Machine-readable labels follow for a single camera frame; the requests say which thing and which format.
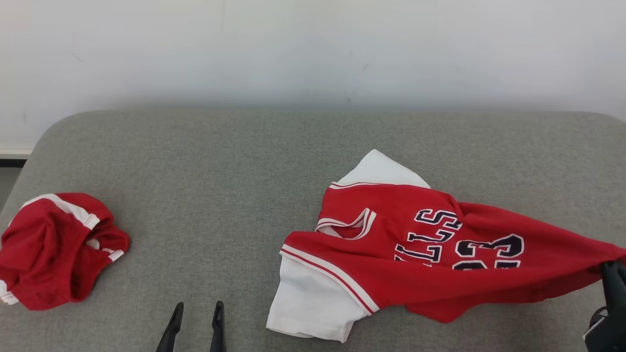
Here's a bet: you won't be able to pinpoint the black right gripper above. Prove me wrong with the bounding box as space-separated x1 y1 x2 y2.
583 261 626 352

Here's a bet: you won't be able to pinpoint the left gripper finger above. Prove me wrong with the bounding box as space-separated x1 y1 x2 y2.
156 302 184 352
210 301 226 352

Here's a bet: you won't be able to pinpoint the red shorts with white stripe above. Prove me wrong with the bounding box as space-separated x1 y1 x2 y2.
0 192 131 311

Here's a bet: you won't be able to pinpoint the red white basketball jersey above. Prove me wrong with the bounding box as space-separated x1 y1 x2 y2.
266 149 626 343

